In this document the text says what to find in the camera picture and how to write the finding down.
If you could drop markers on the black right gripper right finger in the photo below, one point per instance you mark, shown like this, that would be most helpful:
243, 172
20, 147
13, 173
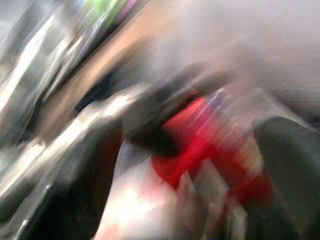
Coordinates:
292, 175

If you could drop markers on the red plastic stool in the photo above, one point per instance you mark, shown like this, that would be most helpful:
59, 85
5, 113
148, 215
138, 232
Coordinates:
200, 155

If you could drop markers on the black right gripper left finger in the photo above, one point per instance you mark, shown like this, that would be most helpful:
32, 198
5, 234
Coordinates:
62, 205

